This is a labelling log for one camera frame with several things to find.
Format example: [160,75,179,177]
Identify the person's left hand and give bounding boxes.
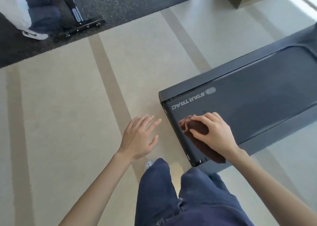
[118,115,162,162]

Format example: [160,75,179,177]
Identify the person's right hand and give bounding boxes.
[190,112,241,159]

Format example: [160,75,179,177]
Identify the brown cleaning cloth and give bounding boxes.
[179,114,226,164]

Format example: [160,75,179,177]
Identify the grey treadmill with red label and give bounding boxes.
[158,22,317,174]

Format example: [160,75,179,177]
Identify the person's right forearm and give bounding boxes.
[224,148,317,226]

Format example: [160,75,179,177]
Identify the person's left forearm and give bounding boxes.
[59,153,133,226]

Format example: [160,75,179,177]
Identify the person's dark blue trousers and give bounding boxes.
[134,158,256,226]

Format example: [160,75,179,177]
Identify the black weight rack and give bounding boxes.
[46,0,102,38]

